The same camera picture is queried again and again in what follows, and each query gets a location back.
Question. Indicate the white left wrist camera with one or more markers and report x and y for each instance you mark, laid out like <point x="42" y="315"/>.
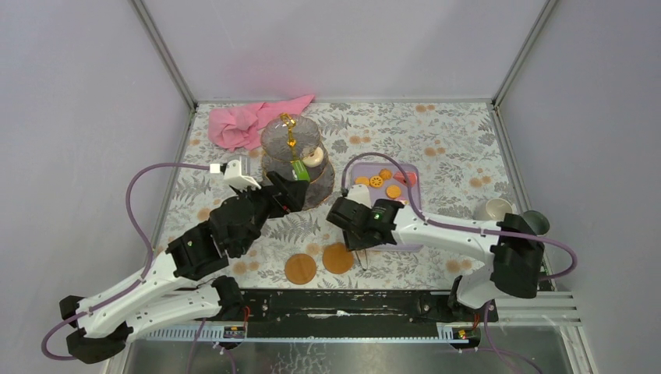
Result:
<point x="236" y="174"/>

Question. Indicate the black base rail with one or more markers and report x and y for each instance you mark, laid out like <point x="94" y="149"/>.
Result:
<point x="332" y="313"/>

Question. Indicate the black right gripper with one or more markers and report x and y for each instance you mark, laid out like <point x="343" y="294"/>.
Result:
<point x="352" y="244"/>

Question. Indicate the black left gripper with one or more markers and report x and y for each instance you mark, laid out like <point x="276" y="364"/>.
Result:
<point x="276" y="192"/>

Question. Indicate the three-tier glass cake stand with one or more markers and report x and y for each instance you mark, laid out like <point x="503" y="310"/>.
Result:
<point x="283" y="140"/>

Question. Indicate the lilac plastic tray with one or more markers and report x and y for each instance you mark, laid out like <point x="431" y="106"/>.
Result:
<point x="410" y="194"/>

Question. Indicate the pink cake slice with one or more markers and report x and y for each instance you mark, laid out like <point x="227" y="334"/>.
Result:
<point x="407" y="178"/>

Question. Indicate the right wooden coaster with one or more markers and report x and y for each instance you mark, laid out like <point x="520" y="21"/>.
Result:
<point x="337" y="259"/>

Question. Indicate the grey ceramic mug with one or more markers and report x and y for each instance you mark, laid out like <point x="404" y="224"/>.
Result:
<point x="537" y="221"/>

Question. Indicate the pink cloth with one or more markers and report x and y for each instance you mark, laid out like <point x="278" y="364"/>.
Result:
<point x="237" y="127"/>

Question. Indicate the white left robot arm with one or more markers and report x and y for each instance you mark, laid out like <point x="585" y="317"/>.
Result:
<point x="183" y="282"/>

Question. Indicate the pink handled tongs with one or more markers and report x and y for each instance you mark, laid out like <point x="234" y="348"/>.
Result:
<point x="363" y="259"/>

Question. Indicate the left wooden coaster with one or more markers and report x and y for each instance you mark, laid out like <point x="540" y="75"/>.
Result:
<point x="300" y="269"/>

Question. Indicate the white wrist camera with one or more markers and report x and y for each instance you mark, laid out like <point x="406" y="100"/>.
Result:
<point x="236" y="174"/>
<point x="359" y="193"/>

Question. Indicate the yellow jam-dot cookie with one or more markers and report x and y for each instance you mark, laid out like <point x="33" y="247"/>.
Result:
<point x="376" y="182"/>

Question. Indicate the white ceramic mug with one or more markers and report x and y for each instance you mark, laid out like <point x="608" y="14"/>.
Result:
<point x="492" y="210"/>

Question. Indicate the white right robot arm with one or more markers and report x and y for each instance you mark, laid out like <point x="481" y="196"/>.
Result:
<point x="509" y="250"/>

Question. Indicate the orange swirl cookie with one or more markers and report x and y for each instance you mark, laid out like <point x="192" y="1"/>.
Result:
<point x="386" y="174"/>

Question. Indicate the green striped cake piece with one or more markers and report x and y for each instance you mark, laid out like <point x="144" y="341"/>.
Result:
<point x="300" y="171"/>

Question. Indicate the wooden coaster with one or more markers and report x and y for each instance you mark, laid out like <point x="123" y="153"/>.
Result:
<point x="300" y="269"/>
<point x="337" y="259"/>

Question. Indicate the white glazed donut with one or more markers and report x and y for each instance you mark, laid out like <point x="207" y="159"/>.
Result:
<point x="313" y="156"/>

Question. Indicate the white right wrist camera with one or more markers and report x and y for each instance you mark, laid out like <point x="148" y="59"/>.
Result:
<point x="359" y="193"/>

